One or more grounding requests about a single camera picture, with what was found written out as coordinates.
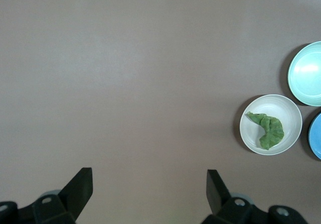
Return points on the beige round plate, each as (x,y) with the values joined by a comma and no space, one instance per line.
(270,106)

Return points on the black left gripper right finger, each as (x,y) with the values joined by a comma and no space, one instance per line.
(217,194)

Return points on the blue round plate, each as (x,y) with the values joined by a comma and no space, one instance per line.
(316,136)

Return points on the light green round plate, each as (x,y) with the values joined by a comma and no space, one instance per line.
(306,81)

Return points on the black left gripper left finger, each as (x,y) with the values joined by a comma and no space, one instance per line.
(75,196)

